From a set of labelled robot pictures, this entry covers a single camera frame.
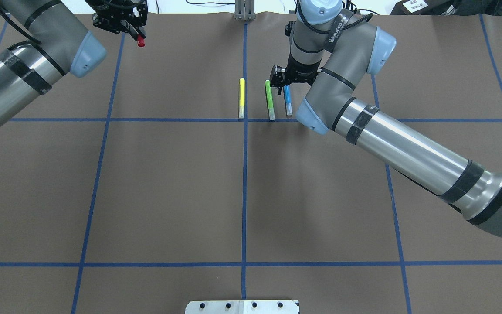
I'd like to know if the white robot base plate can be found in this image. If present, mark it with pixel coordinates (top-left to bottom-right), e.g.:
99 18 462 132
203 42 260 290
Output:
185 300 300 314

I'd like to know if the green highlighter pen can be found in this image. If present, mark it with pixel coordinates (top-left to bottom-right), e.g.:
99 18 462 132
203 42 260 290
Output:
264 79 275 121

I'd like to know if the blue highlighter pen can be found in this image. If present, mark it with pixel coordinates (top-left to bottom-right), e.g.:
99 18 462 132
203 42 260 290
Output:
283 85 293 116

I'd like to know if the red capped white marker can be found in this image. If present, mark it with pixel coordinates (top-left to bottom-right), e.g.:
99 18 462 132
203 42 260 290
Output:
136 34 146 48

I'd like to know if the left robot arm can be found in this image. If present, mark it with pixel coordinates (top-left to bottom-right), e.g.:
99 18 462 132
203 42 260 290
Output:
0 0 106 127

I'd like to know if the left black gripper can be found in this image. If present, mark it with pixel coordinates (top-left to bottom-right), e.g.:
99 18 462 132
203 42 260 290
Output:
86 0 148 34

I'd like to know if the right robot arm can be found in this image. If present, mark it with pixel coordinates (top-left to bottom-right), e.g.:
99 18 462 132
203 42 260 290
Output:
270 0 502 238

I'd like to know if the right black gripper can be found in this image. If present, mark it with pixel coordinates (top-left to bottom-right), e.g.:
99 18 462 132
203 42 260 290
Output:
270 56 321 91

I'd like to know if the black power adapter box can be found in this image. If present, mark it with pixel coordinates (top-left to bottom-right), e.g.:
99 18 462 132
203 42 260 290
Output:
390 0 456 15

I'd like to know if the grey aluminium frame post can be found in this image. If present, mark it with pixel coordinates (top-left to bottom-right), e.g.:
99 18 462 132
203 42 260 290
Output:
234 0 256 21

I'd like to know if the yellow highlighter pen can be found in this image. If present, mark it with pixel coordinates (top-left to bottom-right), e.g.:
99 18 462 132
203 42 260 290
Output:
238 77 246 119

